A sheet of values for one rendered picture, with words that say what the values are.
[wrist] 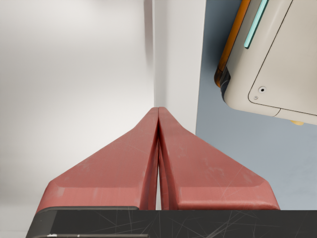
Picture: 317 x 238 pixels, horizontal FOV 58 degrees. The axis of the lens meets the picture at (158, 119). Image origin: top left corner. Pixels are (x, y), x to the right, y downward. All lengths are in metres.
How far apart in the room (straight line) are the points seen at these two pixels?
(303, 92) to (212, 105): 0.43
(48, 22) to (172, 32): 0.07
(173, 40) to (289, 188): 1.62
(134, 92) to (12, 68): 0.08
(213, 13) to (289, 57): 0.34
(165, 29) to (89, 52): 0.05
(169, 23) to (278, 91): 0.81
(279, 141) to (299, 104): 0.50
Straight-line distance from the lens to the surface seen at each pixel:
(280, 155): 1.56
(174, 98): 0.21
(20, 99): 0.23
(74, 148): 0.24
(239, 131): 1.40
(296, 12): 0.88
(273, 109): 1.00
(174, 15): 0.18
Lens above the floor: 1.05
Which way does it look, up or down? 54 degrees down
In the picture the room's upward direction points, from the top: 179 degrees counter-clockwise
